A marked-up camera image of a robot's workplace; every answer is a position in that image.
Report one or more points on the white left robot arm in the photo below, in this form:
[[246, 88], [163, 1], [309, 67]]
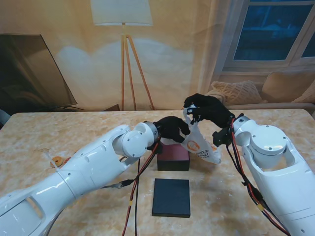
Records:
[[93, 167]]

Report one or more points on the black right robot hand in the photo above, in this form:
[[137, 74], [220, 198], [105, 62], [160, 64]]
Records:
[[214, 109]]

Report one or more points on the dark flat television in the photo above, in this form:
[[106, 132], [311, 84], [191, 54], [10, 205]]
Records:
[[24, 73]]

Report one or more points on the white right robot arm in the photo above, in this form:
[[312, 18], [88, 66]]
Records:
[[275, 172]]

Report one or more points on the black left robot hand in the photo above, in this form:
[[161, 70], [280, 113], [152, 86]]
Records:
[[172, 127]]

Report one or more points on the white shade tripod floor lamp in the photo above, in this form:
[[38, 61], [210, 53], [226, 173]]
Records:
[[121, 12]]

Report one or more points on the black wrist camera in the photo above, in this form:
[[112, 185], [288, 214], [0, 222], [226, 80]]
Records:
[[221, 137], [156, 148]]

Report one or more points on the plain tan cushion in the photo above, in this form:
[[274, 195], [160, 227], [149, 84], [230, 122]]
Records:
[[283, 83]]

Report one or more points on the black gift box pink inside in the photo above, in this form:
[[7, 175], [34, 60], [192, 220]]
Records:
[[172, 164]]

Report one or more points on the white plastic bag orange logo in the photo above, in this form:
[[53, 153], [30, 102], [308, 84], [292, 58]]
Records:
[[197, 147]]

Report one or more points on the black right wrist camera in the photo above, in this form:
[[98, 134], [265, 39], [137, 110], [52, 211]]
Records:
[[221, 137]]

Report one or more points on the white framed window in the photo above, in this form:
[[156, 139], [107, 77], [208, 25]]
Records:
[[265, 32]]

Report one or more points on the beige knitted cushion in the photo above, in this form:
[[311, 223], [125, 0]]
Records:
[[236, 92], [307, 97]]

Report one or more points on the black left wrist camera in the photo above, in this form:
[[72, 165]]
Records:
[[156, 148]]

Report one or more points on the beige sofa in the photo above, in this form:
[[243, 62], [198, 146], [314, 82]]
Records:
[[270, 106]]

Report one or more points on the black gift box lid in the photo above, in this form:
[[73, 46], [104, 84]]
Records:
[[171, 197]]

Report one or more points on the plain orange mini donut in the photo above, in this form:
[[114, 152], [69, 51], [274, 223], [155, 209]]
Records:
[[60, 160]]

